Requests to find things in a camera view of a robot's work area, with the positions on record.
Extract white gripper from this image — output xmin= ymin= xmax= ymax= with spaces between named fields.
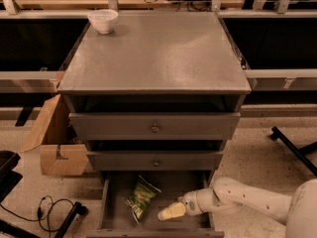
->
xmin=158 ymin=188 xmax=216 ymax=221

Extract cardboard box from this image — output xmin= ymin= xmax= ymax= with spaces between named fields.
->
xmin=20 ymin=70 xmax=90 ymax=178

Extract grey top drawer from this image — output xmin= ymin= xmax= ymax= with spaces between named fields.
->
xmin=69 ymin=113 xmax=240 ymax=141

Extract grey middle drawer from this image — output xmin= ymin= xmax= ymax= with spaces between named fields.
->
xmin=87 ymin=151 xmax=223 ymax=171

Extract green jalapeno chip bag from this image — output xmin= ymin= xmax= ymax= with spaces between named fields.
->
xmin=125 ymin=176 xmax=161 ymax=223

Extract black stand leg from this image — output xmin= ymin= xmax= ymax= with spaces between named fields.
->
xmin=269 ymin=127 xmax=317 ymax=177

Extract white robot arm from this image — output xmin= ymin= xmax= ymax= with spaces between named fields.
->
xmin=158 ymin=178 xmax=317 ymax=238

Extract black bin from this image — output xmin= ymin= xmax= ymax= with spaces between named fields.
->
xmin=0 ymin=150 xmax=23 ymax=202

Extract grey drawer cabinet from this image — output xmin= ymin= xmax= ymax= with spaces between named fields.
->
xmin=57 ymin=10 xmax=253 ymax=183

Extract black cable on floor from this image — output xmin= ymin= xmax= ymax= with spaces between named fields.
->
xmin=0 ymin=195 xmax=78 ymax=234

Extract white bowl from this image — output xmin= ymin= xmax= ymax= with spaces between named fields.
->
xmin=87 ymin=9 xmax=119 ymax=34

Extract grey open bottom drawer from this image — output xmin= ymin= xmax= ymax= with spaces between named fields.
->
xmin=87 ymin=171 xmax=224 ymax=238

